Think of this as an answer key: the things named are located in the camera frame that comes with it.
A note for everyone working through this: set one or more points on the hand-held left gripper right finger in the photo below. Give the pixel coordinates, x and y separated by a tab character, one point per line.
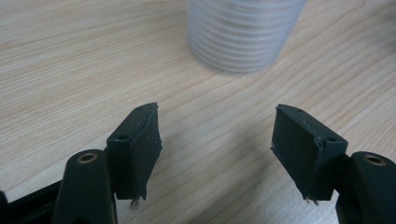
299	155

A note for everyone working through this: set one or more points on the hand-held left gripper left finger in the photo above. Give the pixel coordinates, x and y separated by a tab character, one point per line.
137	155

